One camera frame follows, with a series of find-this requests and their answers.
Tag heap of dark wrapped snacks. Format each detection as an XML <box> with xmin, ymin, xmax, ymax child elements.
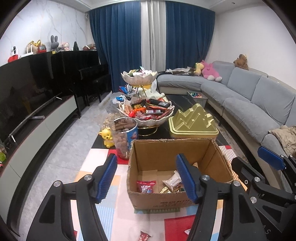
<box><xmin>124</xmin><ymin>97</ymin><xmax>171</xmax><ymax>120</ymax></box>

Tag grey storage bin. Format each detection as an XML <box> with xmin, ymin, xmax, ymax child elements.
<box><xmin>187</xmin><ymin>91</ymin><xmax>208</xmax><ymax>107</ymax></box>

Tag heap of shiny snack packets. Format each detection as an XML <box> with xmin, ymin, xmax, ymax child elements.
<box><xmin>114</xmin><ymin>85</ymin><xmax>137</xmax><ymax>102</ymax></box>

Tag pink plush toy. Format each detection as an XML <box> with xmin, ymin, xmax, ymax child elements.
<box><xmin>200</xmin><ymin>60</ymin><xmax>223</xmax><ymax>82</ymax></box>

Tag black flat television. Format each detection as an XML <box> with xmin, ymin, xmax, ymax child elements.
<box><xmin>0</xmin><ymin>52</ymin><xmax>63</xmax><ymax>144</ymax></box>

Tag gold mountain-shaped tin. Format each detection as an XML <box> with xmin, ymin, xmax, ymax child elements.
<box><xmin>168</xmin><ymin>103</ymin><xmax>220</xmax><ymax>139</ymax></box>

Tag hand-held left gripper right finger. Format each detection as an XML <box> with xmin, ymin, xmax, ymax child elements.
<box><xmin>176</xmin><ymin>153</ymin><xmax>266</xmax><ymax>241</ymax></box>

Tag heap of light wrapped candies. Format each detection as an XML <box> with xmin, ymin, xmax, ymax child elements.
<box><xmin>126</xmin><ymin>67</ymin><xmax>153</xmax><ymax>77</ymax></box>

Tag yellow plush toy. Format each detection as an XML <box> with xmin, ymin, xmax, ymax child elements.
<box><xmin>193</xmin><ymin>62</ymin><xmax>205</xmax><ymax>76</ymax></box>

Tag grey corner sofa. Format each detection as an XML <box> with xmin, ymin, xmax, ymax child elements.
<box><xmin>157</xmin><ymin>61</ymin><xmax>296</xmax><ymax>160</ymax></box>

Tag two-tier white bowl stand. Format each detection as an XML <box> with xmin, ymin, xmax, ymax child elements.
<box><xmin>119</xmin><ymin>70</ymin><xmax>174</xmax><ymax>138</ymax></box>

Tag yellow bear toy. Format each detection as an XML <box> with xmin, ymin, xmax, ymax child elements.
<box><xmin>99</xmin><ymin>127</ymin><xmax>115</xmax><ymax>148</ymax></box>

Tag grey rabbit plush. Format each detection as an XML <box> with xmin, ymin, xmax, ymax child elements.
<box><xmin>50</xmin><ymin>35</ymin><xmax>59</xmax><ymax>51</ymax></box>

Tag clear bag of nuts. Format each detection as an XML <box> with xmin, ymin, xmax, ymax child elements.
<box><xmin>102</xmin><ymin>111</ymin><xmax>118</xmax><ymax>130</ymax></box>

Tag brown cardboard box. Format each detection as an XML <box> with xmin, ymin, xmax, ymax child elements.
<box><xmin>127</xmin><ymin>138</ymin><xmax>233</xmax><ymax>210</ymax></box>

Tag beige jacket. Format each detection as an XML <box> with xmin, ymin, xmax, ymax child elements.
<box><xmin>268</xmin><ymin>126</ymin><xmax>296</xmax><ymax>156</ymax></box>

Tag grey television cabinet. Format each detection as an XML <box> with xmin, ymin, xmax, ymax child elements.
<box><xmin>0</xmin><ymin>94</ymin><xmax>82</xmax><ymax>232</ymax></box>

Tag patterned grey rug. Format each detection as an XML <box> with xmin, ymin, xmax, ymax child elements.
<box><xmin>215</xmin><ymin>116</ymin><xmax>248</xmax><ymax>160</ymax></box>

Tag colourful patchwork tablecloth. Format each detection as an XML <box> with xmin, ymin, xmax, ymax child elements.
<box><xmin>69</xmin><ymin>145</ymin><xmax>255</xmax><ymax>241</ymax></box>

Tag beige snack packet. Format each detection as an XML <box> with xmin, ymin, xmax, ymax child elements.
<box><xmin>162</xmin><ymin>170</ymin><xmax>183</xmax><ymax>189</ymax></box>

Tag clear jar of brown snacks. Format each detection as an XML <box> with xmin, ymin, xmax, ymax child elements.
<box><xmin>110</xmin><ymin>117</ymin><xmax>139</xmax><ymax>160</ymax></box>

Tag white sheer curtain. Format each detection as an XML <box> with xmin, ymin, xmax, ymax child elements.
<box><xmin>140</xmin><ymin>1</ymin><xmax>167</xmax><ymax>75</ymax></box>

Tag brown plush toy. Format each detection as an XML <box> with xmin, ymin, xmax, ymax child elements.
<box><xmin>233</xmin><ymin>54</ymin><xmax>249</xmax><ymax>70</ymax></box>

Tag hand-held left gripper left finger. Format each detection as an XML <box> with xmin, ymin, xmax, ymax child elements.
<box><xmin>26</xmin><ymin>153</ymin><xmax>118</xmax><ymax>241</ymax></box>

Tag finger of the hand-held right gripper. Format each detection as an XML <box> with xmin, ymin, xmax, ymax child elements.
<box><xmin>231</xmin><ymin>156</ymin><xmax>269</xmax><ymax>189</ymax></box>
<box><xmin>257</xmin><ymin>146</ymin><xmax>296</xmax><ymax>172</ymax></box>

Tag blue curtain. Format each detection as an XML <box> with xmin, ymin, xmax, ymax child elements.
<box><xmin>165</xmin><ymin>1</ymin><xmax>215</xmax><ymax>71</ymax></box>
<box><xmin>89</xmin><ymin>2</ymin><xmax>142</xmax><ymax>93</ymax></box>

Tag gold and brown handbag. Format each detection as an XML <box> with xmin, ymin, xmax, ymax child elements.
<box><xmin>29</xmin><ymin>40</ymin><xmax>42</xmax><ymax>54</ymax></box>

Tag red snack packet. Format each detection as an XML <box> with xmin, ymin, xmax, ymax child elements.
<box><xmin>136</xmin><ymin>180</ymin><xmax>157</xmax><ymax>193</ymax></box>

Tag white router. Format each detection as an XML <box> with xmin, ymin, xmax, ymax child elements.
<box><xmin>20</xmin><ymin>45</ymin><xmax>34</xmax><ymax>58</ymax></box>

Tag crumpled cloth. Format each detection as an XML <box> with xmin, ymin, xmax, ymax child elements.
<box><xmin>165</xmin><ymin>67</ymin><xmax>197</xmax><ymax>76</ymax></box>

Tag gold candies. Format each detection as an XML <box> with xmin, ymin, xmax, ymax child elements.
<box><xmin>159</xmin><ymin>185</ymin><xmax>185</xmax><ymax>193</ymax></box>

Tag black piano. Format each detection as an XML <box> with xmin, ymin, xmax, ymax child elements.
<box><xmin>51</xmin><ymin>50</ymin><xmax>111</xmax><ymax>107</ymax></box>

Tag pile of mixed snack packets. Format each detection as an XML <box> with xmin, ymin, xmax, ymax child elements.
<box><xmin>138</xmin><ymin>228</ymin><xmax>193</xmax><ymax>241</ymax></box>

